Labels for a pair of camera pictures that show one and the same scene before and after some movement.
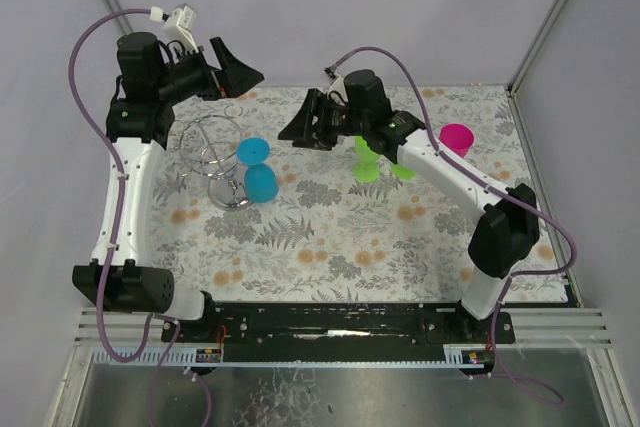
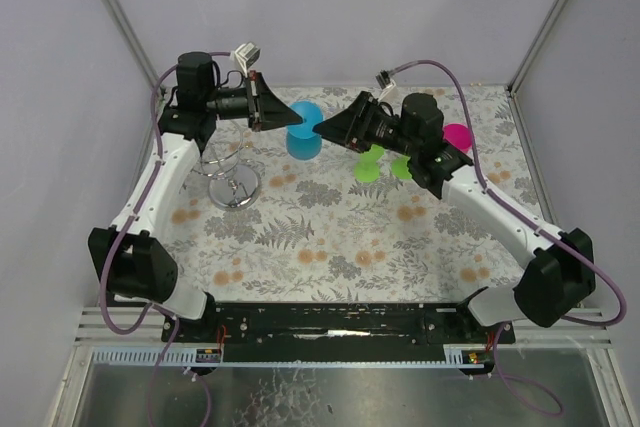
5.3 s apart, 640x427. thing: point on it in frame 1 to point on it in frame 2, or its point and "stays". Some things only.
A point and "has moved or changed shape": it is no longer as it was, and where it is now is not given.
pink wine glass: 458,137 stays
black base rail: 337,332 stays
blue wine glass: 261,183 has moved or changed shape
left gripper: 216,77 to 253,101
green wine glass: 403,172 stays
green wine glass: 366,163 stays
